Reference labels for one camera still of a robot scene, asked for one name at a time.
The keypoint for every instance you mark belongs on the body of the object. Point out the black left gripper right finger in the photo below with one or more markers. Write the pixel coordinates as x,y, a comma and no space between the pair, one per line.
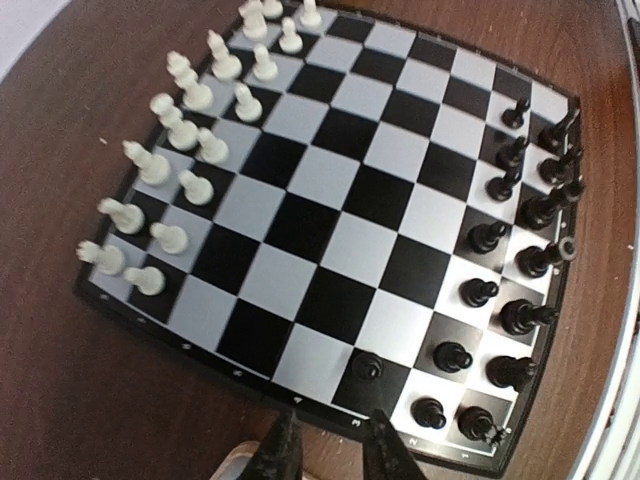
384,454

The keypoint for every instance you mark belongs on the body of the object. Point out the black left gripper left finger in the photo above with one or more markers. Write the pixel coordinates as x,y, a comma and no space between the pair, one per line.
280,454

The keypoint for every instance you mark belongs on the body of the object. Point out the black pawn off rank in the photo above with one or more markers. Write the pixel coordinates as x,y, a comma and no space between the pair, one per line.
367,366

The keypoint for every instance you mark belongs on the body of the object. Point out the black piece back rank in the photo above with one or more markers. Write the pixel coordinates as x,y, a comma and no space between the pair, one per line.
506,371
477,424
519,317

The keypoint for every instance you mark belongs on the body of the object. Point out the black king chess piece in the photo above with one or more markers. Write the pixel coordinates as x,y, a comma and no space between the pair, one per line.
534,262

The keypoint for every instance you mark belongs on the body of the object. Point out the black and grey chessboard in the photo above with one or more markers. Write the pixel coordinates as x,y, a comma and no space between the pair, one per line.
339,224

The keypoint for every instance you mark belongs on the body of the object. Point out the metal tray with wood rim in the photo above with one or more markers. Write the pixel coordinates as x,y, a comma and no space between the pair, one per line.
236,461

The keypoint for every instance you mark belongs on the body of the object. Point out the white knight right side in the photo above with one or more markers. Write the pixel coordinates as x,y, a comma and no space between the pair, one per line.
254,23

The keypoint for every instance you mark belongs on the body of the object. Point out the aluminium front rail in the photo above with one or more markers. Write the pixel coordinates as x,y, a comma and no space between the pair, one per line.
610,449

